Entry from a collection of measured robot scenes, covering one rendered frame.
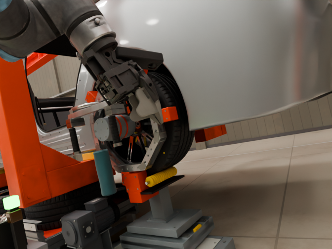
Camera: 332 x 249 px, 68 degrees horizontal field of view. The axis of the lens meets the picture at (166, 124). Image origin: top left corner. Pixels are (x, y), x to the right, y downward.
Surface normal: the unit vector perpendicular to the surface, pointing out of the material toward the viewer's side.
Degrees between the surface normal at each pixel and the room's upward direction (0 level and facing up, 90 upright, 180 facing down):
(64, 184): 90
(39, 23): 120
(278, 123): 90
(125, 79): 81
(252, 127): 90
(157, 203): 90
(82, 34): 101
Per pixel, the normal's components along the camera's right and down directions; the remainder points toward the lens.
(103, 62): 0.49, -0.29
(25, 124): 0.78, -0.18
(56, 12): 0.50, 0.42
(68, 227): -0.58, 0.11
